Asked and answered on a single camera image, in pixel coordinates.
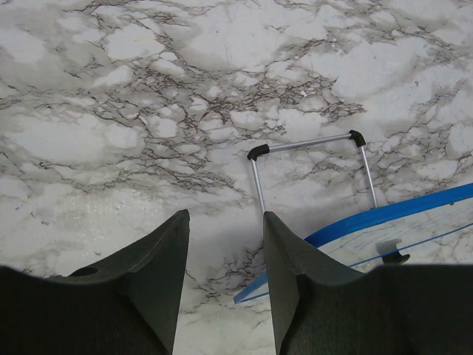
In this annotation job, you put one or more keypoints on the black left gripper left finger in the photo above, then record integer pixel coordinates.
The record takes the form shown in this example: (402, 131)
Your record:
(126, 303)

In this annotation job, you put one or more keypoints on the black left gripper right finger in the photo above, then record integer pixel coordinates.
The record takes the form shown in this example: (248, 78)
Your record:
(320, 306)

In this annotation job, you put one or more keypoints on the blue framed small whiteboard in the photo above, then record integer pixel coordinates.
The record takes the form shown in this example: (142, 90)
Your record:
(366, 239)

